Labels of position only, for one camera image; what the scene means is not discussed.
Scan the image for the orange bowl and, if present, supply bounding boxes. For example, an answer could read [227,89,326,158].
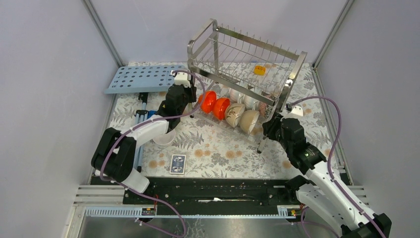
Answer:
[212,97,230,120]
[198,91,217,114]

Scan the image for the orange bowl front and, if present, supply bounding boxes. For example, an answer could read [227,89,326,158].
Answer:
[212,97,230,120]

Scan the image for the white plastic bowl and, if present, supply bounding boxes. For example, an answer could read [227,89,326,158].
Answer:
[153,130,176,147]

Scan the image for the stainless steel dish rack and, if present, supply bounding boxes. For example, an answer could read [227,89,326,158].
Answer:
[187,18,308,154]

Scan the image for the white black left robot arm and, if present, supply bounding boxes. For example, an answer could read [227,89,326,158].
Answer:
[91,84,197,204]

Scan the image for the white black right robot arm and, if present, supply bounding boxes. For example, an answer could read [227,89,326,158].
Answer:
[262,115,392,238]

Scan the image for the light blue folded tripod stand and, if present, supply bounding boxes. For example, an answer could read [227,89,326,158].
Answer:
[132,92,150,173]

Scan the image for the white ribbed bowl right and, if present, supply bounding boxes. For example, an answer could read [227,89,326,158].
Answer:
[243,95,260,111]

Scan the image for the light blue perforated tray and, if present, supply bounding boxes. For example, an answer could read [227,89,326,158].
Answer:
[104,64,186,94]

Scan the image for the patterned beige ceramic bowl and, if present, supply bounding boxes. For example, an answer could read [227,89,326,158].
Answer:
[225,103,246,127]

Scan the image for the blue playing card deck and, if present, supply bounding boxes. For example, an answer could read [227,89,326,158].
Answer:
[169,155,186,175]

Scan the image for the small yellow cup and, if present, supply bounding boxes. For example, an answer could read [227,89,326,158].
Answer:
[253,65,266,76]

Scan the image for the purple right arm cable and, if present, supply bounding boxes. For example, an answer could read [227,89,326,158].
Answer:
[286,96,388,238]

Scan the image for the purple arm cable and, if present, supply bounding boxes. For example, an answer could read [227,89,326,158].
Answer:
[100,69,207,238]
[286,96,388,238]

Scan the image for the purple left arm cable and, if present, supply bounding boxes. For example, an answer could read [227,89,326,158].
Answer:
[100,69,207,238]

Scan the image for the light blue cable duct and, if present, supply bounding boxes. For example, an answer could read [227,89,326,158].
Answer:
[85,206,298,220]

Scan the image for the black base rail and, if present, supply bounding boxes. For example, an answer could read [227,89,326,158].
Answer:
[92,176,352,217]

